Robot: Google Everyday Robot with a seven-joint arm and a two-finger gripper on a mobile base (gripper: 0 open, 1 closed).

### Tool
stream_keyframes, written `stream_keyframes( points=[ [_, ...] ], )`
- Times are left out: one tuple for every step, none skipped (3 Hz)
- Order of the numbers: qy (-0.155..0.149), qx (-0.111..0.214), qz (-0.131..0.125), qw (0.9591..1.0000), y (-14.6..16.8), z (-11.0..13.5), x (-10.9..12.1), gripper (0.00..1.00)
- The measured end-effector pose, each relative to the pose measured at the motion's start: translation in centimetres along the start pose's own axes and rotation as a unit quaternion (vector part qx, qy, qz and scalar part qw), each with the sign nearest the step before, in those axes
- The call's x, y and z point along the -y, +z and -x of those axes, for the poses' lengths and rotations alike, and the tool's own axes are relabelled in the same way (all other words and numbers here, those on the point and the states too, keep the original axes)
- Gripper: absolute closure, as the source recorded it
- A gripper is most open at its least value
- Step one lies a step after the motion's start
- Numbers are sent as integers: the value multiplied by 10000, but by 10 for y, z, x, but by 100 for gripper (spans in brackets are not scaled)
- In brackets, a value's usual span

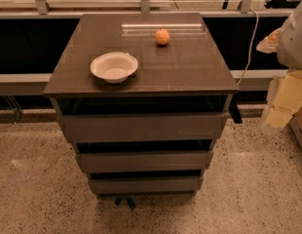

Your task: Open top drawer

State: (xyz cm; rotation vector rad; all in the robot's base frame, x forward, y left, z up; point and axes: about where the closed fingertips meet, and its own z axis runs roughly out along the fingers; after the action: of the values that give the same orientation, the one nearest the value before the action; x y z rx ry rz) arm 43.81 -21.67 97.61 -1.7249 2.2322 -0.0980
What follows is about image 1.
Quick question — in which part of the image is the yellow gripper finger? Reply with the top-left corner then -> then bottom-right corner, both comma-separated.
265,70 -> 302,130
256,28 -> 281,54

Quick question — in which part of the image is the grey top drawer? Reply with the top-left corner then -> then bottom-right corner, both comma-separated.
58,113 -> 228,143

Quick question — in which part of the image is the grey drawer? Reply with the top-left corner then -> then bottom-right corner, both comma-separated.
76,151 -> 213,174
58,113 -> 228,143
89,176 -> 203,195

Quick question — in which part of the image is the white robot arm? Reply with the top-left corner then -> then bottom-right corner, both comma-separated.
256,1 -> 302,135

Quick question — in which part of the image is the grey middle drawer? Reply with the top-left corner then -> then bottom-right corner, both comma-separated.
76,151 -> 213,174

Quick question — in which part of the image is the dark grey drawer cabinet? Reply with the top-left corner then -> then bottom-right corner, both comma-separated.
42,12 -> 244,200

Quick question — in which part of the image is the grey bottom drawer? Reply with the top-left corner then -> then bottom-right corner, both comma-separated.
89,176 -> 203,195

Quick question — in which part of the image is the orange fruit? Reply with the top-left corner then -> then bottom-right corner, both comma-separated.
155,28 -> 170,46

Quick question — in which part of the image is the white bowl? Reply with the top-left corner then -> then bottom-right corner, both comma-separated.
90,52 -> 138,84

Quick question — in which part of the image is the blue tape cross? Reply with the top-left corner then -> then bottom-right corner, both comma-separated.
114,197 -> 135,212

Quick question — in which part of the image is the white cable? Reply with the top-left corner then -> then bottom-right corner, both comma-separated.
236,7 -> 259,87

